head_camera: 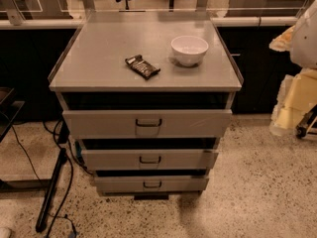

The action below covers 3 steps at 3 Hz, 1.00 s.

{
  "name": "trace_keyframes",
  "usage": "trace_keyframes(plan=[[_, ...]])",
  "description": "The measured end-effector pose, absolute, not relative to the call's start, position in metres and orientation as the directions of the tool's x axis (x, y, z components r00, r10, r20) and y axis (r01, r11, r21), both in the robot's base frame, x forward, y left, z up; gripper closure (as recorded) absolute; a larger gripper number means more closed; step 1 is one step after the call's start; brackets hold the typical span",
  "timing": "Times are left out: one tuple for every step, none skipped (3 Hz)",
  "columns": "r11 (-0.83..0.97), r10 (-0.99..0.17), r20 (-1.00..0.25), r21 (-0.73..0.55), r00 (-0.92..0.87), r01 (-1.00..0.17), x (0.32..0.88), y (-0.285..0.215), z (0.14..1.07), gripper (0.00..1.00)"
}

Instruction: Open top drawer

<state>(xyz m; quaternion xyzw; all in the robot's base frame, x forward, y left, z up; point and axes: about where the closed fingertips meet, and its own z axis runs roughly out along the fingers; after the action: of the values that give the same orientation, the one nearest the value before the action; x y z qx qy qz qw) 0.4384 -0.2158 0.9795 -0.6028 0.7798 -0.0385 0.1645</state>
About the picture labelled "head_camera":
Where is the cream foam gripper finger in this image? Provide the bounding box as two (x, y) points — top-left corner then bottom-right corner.
(268, 26), (317, 135)

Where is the grey top drawer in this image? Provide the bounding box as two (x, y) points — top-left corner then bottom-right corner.
(62, 110), (232, 139)

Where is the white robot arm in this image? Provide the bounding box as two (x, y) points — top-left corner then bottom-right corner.
(269, 0), (317, 136)

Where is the grey drawer cabinet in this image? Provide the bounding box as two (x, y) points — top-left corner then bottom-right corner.
(50, 12), (243, 195)

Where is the grey middle drawer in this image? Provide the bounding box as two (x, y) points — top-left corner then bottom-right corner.
(82, 149), (218, 171)

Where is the white ceramic bowl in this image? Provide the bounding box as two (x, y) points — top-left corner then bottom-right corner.
(170, 36), (209, 66)

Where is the dark snack packet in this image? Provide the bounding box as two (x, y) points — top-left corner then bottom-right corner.
(125, 55), (160, 80)

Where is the black table leg bar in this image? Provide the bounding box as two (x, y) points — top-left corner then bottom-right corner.
(36, 148), (66, 233)

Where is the dark side table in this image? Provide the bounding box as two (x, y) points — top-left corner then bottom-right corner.
(0, 87), (25, 142)

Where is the black floor cable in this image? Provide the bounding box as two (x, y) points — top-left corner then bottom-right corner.
(0, 111), (93, 238)

